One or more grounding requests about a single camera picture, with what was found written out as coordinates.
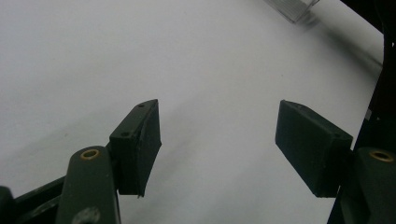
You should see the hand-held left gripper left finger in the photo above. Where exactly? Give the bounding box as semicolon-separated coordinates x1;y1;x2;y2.
108;98;163;199

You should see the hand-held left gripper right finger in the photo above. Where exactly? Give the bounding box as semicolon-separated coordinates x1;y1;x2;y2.
275;99;355;199

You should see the clear plastic slotted rack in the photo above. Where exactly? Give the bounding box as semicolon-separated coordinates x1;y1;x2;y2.
264;0;321;24

